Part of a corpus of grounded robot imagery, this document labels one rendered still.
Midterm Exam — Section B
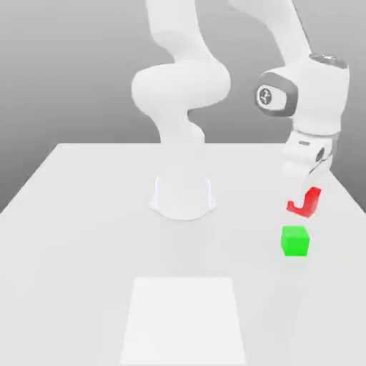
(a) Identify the small green cube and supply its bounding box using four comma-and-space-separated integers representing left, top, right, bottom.
280, 225, 311, 257

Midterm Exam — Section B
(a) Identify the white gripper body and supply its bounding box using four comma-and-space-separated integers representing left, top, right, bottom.
281, 130, 341, 190

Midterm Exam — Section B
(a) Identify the small red cube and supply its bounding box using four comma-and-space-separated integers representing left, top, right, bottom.
286, 187, 322, 218

